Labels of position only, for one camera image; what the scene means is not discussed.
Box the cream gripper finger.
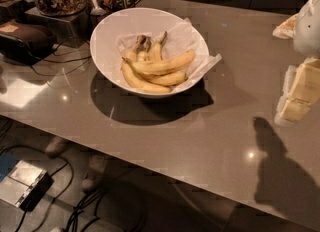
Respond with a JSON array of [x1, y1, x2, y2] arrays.
[[272, 14, 298, 39], [274, 58, 320, 126]]

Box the white paper liner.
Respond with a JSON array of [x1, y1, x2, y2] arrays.
[[116, 20, 222, 98]]

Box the blue object on floor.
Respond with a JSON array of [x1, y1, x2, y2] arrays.
[[0, 153, 19, 182]]

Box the yellow banana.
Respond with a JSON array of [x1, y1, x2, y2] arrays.
[[123, 50, 195, 75], [124, 35, 151, 61], [121, 61, 171, 94], [149, 32, 167, 61], [142, 71, 187, 86]]

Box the black cables on floor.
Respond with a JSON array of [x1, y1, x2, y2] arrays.
[[13, 185, 111, 232]]

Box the upright yellow banana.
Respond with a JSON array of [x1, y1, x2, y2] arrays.
[[149, 32, 167, 61]]

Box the dark metal stand box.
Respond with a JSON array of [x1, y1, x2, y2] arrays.
[[25, 7, 91, 48]]

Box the thin black cable on table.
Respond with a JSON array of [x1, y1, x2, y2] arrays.
[[29, 35, 93, 78]]

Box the silver spoon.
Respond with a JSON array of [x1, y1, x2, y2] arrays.
[[90, 0, 106, 16]]

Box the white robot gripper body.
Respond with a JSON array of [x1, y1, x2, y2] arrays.
[[293, 0, 320, 57]]

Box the black device with label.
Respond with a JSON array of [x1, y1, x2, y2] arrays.
[[0, 20, 57, 65]]

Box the grey metal box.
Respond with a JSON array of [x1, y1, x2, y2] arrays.
[[0, 160, 53, 211]]

